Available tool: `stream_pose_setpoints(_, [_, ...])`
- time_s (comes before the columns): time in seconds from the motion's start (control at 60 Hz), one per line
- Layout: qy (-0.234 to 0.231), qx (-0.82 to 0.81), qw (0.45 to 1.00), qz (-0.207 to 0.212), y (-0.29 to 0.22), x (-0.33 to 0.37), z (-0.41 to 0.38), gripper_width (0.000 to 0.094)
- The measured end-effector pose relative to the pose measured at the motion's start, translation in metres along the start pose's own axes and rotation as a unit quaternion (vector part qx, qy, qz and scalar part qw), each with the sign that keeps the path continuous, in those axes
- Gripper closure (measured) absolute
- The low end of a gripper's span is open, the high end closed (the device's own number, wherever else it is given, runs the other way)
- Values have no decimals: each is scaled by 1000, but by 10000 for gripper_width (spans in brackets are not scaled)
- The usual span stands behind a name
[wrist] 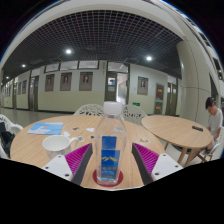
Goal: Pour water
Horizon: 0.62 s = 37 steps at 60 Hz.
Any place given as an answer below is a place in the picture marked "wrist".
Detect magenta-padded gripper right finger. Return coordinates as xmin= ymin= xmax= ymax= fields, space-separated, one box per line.
xmin=131 ymin=142 xmax=184 ymax=186

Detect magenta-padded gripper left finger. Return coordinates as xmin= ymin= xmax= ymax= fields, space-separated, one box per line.
xmin=41 ymin=143 xmax=94 ymax=186

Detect clear blue-labelled water bottle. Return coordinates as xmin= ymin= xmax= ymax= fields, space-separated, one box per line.
xmin=94 ymin=100 xmax=128 ymax=186

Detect white mug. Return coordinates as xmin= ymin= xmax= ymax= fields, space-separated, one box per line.
xmin=42 ymin=134 xmax=85 ymax=160

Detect round wooden side table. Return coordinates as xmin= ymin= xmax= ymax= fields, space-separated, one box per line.
xmin=140 ymin=114 xmax=215 ymax=168

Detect flat round red coaster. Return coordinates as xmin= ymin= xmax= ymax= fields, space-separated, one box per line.
xmin=92 ymin=168 xmax=125 ymax=190

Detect blue booklet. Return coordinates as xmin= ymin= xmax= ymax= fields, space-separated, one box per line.
xmin=27 ymin=121 xmax=65 ymax=136

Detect black phone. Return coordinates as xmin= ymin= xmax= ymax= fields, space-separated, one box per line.
xmin=191 ymin=125 xmax=205 ymax=133

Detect white chair with wooden legs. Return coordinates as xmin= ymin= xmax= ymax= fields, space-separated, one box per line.
xmin=196 ymin=125 xmax=224 ymax=163

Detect black bag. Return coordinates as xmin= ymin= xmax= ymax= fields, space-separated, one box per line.
xmin=0 ymin=121 xmax=16 ymax=158

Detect white lattice plastic chair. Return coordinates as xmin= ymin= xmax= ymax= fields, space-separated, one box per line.
xmin=0 ymin=114 xmax=25 ymax=160
xmin=73 ymin=103 xmax=105 ymax=117
xmin=122 ymin=104 xmax=149 ymax=126

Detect person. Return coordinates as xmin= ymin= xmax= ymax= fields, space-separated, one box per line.
xmin=204 ymin=96 xmax=224 ymax=155

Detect round ceiling lights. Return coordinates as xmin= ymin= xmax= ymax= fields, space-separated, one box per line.
xmin=4 ymin=48 xmax=154 ymax=80

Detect framed wall posters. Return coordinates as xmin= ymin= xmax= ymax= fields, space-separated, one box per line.
xmin=4 ymin=71 xmax=165 ymax=101

